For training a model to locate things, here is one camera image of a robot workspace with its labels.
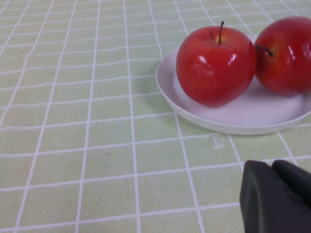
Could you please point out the white round plate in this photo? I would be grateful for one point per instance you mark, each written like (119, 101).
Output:
(243, 116)

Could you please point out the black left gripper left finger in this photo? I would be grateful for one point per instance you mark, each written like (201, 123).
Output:
(264, 208)

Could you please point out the red apple with sideways stem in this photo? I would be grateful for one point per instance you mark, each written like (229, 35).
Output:
(286, 60)

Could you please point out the green checked tablecloth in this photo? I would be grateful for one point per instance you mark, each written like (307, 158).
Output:
(85, 121)

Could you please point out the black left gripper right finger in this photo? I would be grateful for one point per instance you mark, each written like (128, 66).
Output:
(294, 179)

